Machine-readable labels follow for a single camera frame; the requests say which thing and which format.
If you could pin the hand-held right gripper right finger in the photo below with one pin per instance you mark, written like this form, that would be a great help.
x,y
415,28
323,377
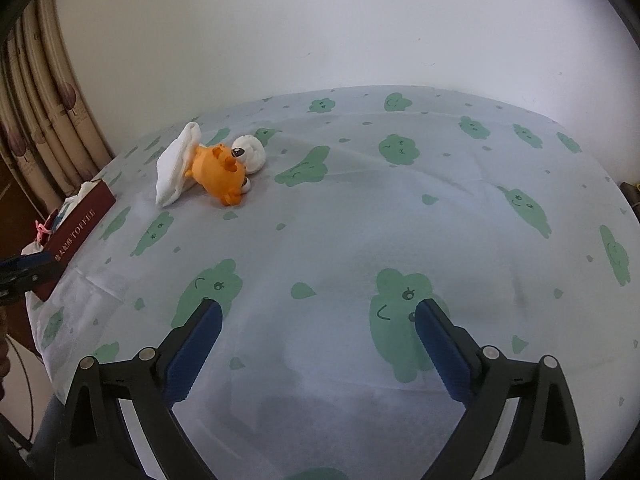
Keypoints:
x,y
440,350

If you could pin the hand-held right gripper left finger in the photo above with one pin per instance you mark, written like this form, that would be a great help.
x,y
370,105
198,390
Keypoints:
x,y
195,350

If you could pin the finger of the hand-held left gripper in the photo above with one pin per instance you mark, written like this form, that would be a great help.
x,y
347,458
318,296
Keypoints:
x,y
30,275

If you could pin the red tin box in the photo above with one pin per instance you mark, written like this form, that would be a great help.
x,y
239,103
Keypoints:
x,y
80,230

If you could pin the white sock with red stripe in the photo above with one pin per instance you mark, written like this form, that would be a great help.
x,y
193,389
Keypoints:
x,y
175,170

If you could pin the orange and white plush toy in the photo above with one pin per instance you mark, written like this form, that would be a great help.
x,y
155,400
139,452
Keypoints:
x,y
220,170

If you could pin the beige patterned curtain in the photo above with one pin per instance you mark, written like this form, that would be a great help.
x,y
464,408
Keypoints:
x,y
50,110

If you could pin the white tablecloth with green clouds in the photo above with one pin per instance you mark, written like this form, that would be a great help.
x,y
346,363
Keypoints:
x,y
350,210

